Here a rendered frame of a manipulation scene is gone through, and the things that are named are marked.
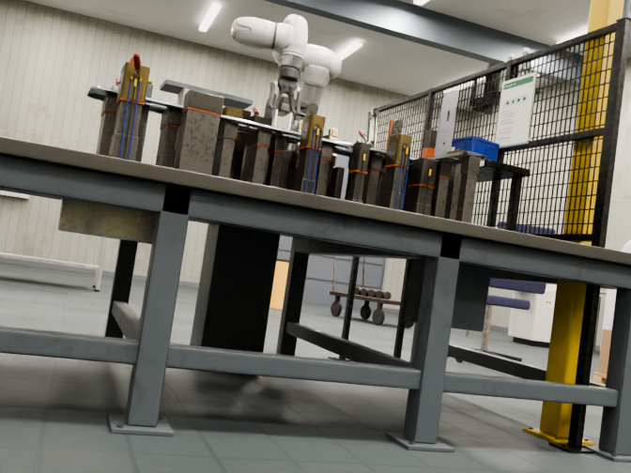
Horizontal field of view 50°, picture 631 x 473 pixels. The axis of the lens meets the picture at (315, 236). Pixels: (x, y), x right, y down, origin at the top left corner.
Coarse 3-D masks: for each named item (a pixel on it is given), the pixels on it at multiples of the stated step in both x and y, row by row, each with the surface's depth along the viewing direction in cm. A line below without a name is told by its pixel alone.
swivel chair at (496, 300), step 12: (504, 228) 503; (516, 228) 503; (528, 228) 503; (540, 228) 504; (504, 288) 507; (516, 288) 507; (528, 288) 507; (540, 288) 507; (492, 300) 499; (504, 300) 499; (516, 300) 500; (528, 300) 501; (480, 348) 521; (456, 360) 500; (516, 360) 520
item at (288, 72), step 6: (282, 72) 261; (288, 72) 261; (294, 72) 261; (282, 78) 262; (288, 78) 262; (294, 78) 262; (282, 84) 262; (288, 84) 263; (294, 84) 264; (288, 90) 263; (294, 90) 264
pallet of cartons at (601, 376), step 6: (606, 330) 421; (606, 336) 420; (606, 342) 419; (600, 348) 424; (606, 348) 418; (600, 354) 423; (606, 354) 417; (600, 360) 422; (606, 360) 416; (600, 366) 421; (606, 366) 416; (594, 372) 425; (600, 372) 420; (606, 372) 415; (594, 378) 424; (600, 378) 418; (606, 378) 418
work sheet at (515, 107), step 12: (504, 84) 305; (516, 84) 297; (528, 84) 290; (504, 96) 303; (516, 96) 296; (528, 96) 289; (504, 108) 302; (516, 108) 294; (528, 108) 288; (504, 120) 301; (516, 120) 293; (528, 120) 286; (504, 132) 299; (516, 132) 292; (528, 132) 285; (504, 144) 298; (516, 144) 291
